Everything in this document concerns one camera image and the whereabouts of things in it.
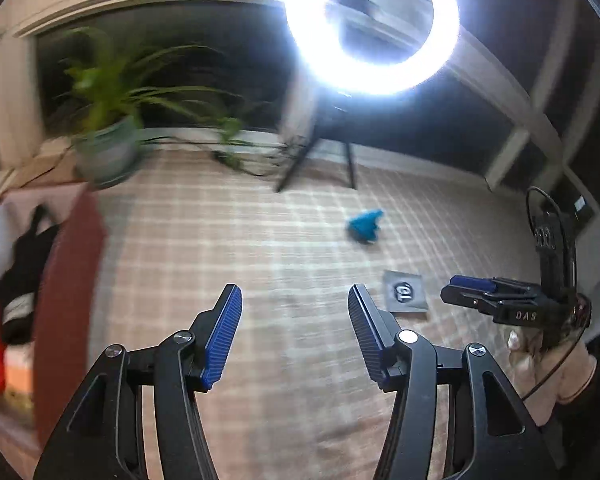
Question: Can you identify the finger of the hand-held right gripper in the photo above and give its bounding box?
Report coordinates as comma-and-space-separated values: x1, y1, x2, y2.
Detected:
441, 286, 566, 326
450, 275, 546, 297

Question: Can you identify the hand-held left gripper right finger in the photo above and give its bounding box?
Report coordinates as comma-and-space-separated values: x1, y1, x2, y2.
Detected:
348, 284, 566, 480

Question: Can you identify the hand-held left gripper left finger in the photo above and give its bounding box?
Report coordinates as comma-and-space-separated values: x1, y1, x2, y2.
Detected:
32, 284, 244, 480

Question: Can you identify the blue cloth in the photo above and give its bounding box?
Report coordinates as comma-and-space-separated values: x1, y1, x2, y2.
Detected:
347, 208, 386, 246

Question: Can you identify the red cardboard box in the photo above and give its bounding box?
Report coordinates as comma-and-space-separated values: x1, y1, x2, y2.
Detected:
0, 180, 106, 448

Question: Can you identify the orange tissue pack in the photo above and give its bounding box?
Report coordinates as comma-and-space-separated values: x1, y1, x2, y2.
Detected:
2, 342, 36, 393

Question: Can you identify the black knit glove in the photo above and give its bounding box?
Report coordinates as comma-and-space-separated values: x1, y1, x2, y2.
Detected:
0, 205, 61, 346

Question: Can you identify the person's right forearm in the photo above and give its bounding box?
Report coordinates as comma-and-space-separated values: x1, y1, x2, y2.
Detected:
535, 355, 600, 480

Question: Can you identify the person's right hand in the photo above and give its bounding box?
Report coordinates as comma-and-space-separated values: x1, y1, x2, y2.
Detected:
500, 325, 596, 403

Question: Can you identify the grey marker card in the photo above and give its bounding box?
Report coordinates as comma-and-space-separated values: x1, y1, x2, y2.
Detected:
382, 270, 429, 316

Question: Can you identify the beige checkered blanket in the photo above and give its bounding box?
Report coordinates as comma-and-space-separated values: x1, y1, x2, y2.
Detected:
0, 145, 596, 480

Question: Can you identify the black tripod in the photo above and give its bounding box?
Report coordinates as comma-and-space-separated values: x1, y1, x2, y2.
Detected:
276, 92, 358, 193

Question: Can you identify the grey-green flower pot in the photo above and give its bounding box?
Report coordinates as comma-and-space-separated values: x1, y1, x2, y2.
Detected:
72, 115, 143, 188

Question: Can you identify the green spider plant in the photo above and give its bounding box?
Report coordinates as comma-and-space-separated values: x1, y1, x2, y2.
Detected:
50, 27, 281, 176

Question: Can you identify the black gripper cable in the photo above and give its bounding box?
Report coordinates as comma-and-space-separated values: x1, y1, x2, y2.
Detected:
524, 186, 593, 403

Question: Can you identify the black power cable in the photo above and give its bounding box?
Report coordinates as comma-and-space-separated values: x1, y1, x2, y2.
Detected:
145, 132, 311, 177

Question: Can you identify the white ring light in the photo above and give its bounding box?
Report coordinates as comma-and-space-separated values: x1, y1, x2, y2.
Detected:
284, 0, 461, 97

